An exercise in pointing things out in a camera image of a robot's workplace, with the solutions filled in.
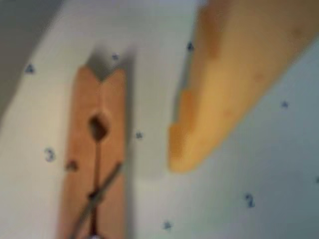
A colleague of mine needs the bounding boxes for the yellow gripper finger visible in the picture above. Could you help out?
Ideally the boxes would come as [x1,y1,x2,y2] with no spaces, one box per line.
[168,0,319,174]

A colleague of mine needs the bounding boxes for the white dotted grid mat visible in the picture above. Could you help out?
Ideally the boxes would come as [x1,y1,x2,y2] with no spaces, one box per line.
[0,0,319,239]

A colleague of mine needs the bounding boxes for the wooden clothespin with metal spring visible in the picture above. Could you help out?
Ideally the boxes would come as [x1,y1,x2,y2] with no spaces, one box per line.
[58,64,128,239]

